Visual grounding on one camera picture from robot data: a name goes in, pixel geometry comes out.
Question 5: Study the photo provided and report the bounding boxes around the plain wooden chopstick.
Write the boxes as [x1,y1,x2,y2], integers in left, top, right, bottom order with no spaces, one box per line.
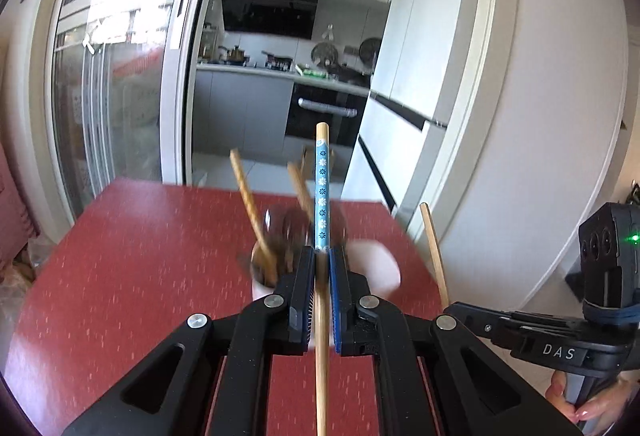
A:
[420,202,450,308]
[288,162,314,227]

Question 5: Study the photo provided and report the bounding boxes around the yellow patterned chopstick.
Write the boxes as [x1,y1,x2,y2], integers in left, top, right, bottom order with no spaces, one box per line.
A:
[229,149,278,286]

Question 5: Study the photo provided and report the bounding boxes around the dark translucent spoon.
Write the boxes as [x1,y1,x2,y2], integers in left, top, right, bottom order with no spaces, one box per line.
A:
[250,205,311,288]

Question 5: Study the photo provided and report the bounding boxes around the blue patterned chopstick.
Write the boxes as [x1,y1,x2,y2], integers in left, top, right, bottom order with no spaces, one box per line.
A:
[314,122,330,436]

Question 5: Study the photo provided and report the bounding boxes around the grey lower kitchen cabinets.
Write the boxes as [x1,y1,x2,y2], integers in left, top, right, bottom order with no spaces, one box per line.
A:
[192,69,293,164]

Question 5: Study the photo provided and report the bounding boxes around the person's right hand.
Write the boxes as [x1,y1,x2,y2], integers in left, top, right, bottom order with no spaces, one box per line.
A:
[544,371,639,427]

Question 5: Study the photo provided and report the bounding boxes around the stack of pink stools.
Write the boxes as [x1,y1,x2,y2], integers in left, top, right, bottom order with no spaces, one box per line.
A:
[0,148,38,267]

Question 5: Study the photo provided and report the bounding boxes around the built-in black oven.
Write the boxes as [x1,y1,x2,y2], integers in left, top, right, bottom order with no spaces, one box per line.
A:
[285,83,367,148]

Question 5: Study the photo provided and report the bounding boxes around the white refrigerator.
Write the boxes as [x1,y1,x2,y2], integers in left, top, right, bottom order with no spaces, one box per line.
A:
[339,0,486,227]

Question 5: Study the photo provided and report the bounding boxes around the black frying pan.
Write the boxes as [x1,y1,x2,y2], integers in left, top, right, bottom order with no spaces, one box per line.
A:
[262,51,293,72]

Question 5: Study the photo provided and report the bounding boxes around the cooking pot on stove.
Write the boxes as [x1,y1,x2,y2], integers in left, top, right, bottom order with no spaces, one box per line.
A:
[218,45,250,66]

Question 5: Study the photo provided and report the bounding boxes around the black wok on counter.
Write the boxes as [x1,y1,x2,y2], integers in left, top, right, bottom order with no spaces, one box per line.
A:
[326,65,371,89]

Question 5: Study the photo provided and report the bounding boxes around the sliding glass door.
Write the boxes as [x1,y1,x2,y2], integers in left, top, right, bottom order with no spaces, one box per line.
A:
[44,0,198,227]

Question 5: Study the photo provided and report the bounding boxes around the black range hood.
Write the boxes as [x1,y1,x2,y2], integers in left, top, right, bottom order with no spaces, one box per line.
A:
[221,0,319,40]

